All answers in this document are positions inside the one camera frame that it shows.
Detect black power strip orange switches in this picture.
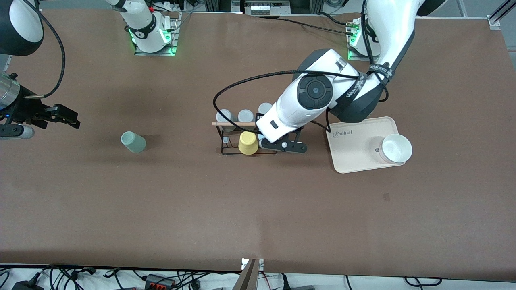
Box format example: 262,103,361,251
144,274,177,290

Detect beige Rabbit print tray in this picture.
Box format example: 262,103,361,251
326,116,407,174

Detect thin black power cable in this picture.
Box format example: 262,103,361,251
258,15,357,37

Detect white ceramic bowl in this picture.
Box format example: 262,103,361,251
378,134,413,164

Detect black looped floor cable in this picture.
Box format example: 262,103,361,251
404,276,443,287

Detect pale green plastic cup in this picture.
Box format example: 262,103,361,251
121,131,147,154

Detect yellow plastic cup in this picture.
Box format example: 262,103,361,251
239,131,259,155

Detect grey camera stand post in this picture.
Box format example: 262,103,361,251
233,258,264,290

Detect black power adapter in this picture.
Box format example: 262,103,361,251
11,280,44,290

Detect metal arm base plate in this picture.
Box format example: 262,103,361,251
347,18,381,62
134,12,179,56

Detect black wire cup rack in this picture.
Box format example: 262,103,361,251
212,119,283,156

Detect aluminium extrusion frame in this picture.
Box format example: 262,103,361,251
204,0,323,17

